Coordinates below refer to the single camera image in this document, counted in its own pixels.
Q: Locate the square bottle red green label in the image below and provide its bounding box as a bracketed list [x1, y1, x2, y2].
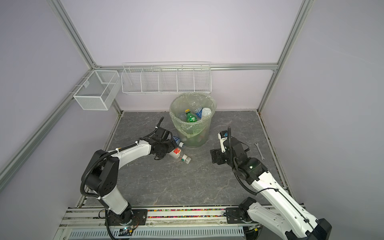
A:
[168, 148, 192, 164]

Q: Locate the clear bottle blue label white cap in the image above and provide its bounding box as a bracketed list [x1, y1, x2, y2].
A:
[173, 136, 184, 148]

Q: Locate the small green plastic bottle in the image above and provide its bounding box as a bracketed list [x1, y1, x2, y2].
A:
[185, 109, 199, 123]

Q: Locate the clear bottle red cap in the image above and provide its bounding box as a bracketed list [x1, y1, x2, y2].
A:
[202, 108, 212, 119]

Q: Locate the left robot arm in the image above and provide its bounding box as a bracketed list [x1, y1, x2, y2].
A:
[80, 127, 177, 225]

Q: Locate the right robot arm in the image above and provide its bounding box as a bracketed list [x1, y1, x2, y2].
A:
[210, 138, 332, 240]

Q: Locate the grey mesh waste bin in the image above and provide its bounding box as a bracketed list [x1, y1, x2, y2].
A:
[169, 92, 217, 148]

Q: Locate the green bin liner bag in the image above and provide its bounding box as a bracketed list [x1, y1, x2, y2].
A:
[169, 92, 217, 140]

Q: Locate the silver open-end wrench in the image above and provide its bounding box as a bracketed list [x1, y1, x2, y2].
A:
[254, 142, 265, 161]

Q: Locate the long white wire basket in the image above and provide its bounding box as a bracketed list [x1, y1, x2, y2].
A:
[121, 62, 212, 94]

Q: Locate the small white wire basket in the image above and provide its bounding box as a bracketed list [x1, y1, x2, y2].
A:
[74, 70, 122, 111]

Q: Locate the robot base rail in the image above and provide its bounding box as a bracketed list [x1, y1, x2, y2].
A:
[53, 206, 310, 240]

